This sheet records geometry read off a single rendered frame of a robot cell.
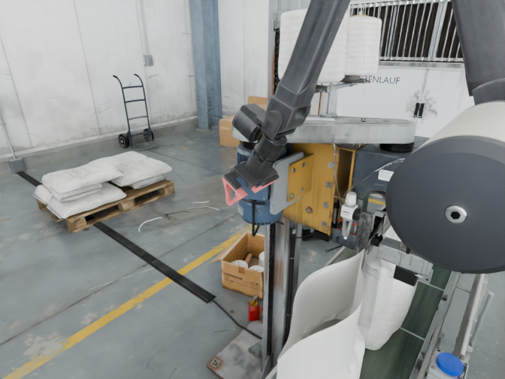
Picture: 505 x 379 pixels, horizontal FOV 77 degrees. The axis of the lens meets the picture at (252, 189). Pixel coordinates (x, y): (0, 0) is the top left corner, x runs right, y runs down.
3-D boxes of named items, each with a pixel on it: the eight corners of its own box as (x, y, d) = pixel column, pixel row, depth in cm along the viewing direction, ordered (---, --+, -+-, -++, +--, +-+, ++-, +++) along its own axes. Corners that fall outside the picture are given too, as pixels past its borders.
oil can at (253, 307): (249, 330, 198) (249, 301, 189) (240, 323, 203) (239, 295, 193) (264, 315, 209) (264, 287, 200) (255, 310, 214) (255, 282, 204)
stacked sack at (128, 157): (101, 180, 354) (98, 167, 348) (85, 171, 381) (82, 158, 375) (154, 166, 398) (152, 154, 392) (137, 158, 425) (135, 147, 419)
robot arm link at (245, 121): (282, 118, 60) (306, 111, 66) (242, 83, 64) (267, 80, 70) (257, 164, 68) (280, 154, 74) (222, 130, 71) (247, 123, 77)
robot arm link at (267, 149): (279, 143, 65) (294, 137, 69) (255, 122, 67) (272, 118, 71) (264, 167, 69) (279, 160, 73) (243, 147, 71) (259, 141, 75)
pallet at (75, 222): (71, 233, 300) (68, 220, 295) (38, 207, 348) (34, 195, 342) (175, 192, 385) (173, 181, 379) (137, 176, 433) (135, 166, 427)
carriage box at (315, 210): (328, 237, 107) (339, 147, 94) (251, 207, 127) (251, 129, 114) (358, 210, 124) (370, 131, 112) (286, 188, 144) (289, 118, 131)
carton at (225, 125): (239, 147, 556) (238, 121, 538) (220, 144, 573) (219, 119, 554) (255, 139, 605) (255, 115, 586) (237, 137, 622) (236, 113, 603)
